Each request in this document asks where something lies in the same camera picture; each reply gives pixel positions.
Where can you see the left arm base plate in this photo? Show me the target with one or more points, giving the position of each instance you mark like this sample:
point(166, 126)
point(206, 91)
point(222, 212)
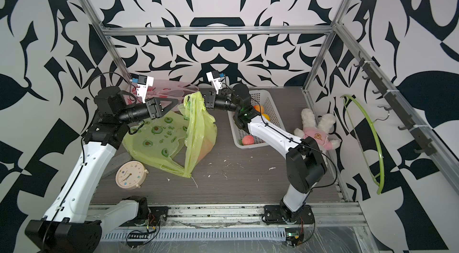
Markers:
point(150, 217)

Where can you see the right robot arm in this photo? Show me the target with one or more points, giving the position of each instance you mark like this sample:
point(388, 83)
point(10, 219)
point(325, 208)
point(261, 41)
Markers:
point(305, 163)

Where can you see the pink peach front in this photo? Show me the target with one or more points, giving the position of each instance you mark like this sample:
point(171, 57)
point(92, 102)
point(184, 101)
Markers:
point(248, 140)

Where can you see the black hook rack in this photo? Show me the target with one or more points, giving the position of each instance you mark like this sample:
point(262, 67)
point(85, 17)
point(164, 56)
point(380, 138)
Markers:
point(398, 105)

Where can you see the beige alarm clock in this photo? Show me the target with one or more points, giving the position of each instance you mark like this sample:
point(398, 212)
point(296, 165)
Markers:
point(131, 175)

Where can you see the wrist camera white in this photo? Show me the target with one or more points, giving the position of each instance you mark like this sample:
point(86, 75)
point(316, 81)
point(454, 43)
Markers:
point(216, 79)
point(143, 83)

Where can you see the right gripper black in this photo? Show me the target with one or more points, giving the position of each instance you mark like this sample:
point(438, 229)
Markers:
point(210, 99)

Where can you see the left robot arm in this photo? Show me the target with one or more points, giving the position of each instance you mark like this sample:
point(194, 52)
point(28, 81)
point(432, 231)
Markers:
point(66, 226)

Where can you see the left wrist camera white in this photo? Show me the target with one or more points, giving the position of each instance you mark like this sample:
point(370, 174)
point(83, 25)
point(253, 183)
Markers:
point(143, 83)

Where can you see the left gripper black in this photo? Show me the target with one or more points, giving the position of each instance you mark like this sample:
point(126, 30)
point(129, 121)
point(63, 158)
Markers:
point(156, 108)

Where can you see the plush bunny toy pink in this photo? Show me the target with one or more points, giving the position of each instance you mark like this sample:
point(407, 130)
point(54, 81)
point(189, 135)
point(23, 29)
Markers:
point(318, 131)

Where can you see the aluminium frame bar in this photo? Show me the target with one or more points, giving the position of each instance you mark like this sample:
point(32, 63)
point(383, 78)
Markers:
point(224, 30)

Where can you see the white plastic basket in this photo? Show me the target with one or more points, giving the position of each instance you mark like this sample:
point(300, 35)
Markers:
point(265, 100)

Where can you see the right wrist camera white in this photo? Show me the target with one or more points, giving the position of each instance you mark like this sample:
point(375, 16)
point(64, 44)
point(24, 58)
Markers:
point(216, 79)

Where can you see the pink plastic bag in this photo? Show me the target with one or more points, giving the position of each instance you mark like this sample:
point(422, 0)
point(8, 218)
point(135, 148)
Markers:
point(164, 89)

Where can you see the green avocado plastic bag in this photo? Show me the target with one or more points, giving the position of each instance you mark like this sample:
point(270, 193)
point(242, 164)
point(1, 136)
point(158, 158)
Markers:
point(201, 129)

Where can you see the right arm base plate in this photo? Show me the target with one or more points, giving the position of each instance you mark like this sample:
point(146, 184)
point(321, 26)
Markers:
point(280, 214)

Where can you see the green hoop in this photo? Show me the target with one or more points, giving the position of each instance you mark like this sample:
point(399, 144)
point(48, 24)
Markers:
point(378, 179)

